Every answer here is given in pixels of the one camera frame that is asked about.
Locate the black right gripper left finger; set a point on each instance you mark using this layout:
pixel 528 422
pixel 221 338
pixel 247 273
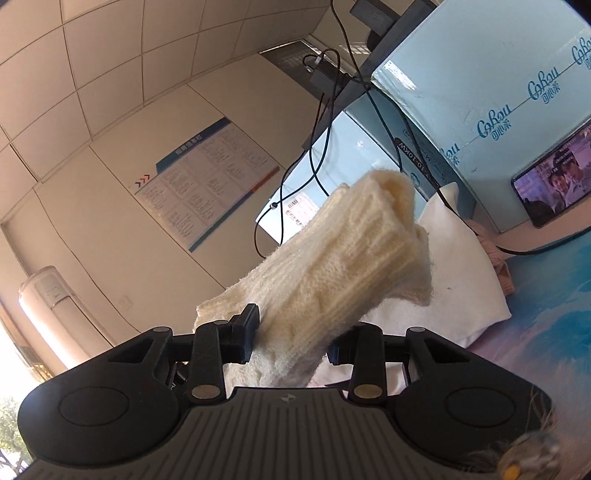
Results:
pixel 129 400

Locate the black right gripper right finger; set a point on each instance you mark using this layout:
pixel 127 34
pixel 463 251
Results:
pixel 444 401

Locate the cream knitted vest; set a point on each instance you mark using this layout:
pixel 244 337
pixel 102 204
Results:
pixel 361 248

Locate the white standing air conditioner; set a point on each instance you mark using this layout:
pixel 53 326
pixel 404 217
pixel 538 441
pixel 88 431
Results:
pixel 61 318

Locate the white cloth bag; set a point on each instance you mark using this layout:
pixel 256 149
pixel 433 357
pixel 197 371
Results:
pixel 467 295

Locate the anime printed desk mat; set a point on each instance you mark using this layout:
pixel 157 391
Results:
pixel 547 339

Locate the black smartphone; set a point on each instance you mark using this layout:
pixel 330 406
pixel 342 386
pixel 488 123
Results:
pixel 558 180

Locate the large light blue box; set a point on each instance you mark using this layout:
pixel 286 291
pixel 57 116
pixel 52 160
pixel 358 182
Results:
pixel 493 85

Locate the black power adapter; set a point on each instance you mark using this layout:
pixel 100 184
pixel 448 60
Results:
pixel 375 14
pixel 327 77

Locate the wall notice poster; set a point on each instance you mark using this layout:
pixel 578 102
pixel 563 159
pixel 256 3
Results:
pixel 198 185

